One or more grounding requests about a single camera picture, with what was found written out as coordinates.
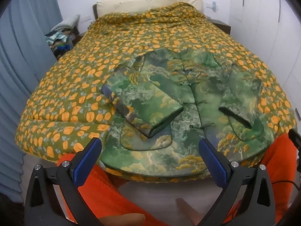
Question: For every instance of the green landscape print jacket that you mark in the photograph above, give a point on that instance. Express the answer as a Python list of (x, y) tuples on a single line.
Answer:
[(164, 84)]

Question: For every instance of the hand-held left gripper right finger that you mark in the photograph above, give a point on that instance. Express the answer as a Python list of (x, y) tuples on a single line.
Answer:
[(212, 162)]

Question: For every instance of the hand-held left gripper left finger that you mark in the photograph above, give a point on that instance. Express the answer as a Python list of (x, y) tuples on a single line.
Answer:
[(88, 160)]

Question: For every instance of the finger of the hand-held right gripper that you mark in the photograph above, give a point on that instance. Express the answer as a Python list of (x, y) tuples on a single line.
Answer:
[(295, 139)]

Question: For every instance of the white wardrobe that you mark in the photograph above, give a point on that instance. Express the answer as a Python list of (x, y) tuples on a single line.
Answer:
[(265, 35)]

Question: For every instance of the white wall switch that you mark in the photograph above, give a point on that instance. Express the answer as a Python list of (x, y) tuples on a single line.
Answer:
[(86, 18)]

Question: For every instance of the pile of clothes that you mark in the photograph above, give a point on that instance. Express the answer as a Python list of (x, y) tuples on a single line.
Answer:
[(61, 36)]

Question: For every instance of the blue curtain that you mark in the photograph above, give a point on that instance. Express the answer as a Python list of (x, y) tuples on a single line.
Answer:
[(21, 63)]

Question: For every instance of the wall socket with blue plug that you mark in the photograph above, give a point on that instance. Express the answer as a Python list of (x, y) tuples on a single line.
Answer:
[(212, 5)]

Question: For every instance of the orange floral green quilt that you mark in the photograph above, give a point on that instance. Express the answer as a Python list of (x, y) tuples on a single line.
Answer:
[(94, 58)]

